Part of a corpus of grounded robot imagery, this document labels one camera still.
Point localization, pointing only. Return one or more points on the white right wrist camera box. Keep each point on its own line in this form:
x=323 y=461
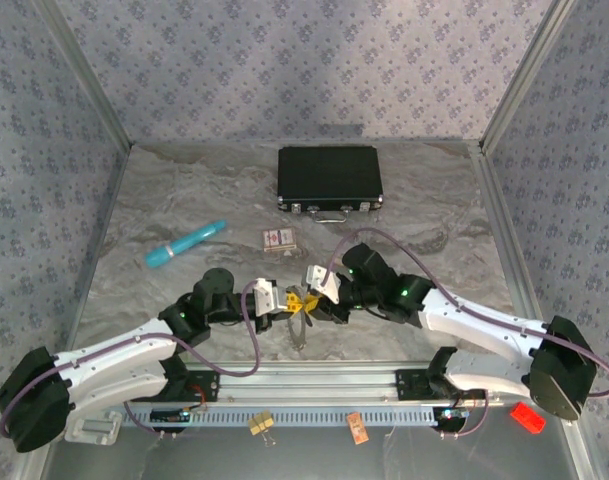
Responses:
x=321 y=282

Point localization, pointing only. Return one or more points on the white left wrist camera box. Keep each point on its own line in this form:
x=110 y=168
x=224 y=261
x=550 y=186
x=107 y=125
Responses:
x=269 y=297

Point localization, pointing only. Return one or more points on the teal plastic tube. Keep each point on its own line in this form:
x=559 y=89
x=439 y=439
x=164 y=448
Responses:
x=184 y=245

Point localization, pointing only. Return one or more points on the aluminium frame post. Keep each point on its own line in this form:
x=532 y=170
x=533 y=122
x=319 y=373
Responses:
x=524 y=75
x=86 y=75

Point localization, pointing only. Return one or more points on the circuit board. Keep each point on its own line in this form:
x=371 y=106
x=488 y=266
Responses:
x=451 y=415
x=169 y=416

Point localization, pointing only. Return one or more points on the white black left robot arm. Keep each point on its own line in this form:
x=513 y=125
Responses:
x=109 y=360

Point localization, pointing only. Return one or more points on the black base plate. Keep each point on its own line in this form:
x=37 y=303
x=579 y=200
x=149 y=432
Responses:
x=409 y=382
x=206 y=385

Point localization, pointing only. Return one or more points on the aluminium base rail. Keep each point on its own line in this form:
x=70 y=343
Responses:
x=309 y=382

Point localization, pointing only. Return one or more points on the gold binder clip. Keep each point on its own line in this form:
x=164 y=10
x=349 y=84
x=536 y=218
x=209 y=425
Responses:
x=266 y=419
x=255 y=426

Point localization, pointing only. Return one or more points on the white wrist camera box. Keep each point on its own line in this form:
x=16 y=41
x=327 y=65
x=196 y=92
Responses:
x=269 y=297
x=321 y=282

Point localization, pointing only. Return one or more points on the left circuit board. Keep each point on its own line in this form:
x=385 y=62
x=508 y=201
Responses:
x=169 y=416

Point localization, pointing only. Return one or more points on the aluminium side rail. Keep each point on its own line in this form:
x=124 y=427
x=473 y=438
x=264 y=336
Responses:
x=506 y=240
x=96 y=240

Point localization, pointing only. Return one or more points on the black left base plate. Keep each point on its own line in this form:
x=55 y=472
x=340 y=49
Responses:
x=206 y=385

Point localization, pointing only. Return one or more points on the right circuit board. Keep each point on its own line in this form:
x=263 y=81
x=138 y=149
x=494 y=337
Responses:
x=451 y=415

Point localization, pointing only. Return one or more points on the red plastic block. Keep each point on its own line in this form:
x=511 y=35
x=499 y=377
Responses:
x=526 y=417

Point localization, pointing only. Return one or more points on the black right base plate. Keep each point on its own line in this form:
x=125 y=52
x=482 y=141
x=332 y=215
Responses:
x=409 y=382

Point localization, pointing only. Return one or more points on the orange paper tag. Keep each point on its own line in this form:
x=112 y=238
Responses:
x=357 y=427

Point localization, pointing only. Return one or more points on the small card box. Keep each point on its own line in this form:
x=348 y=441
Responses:
x=280 y=239

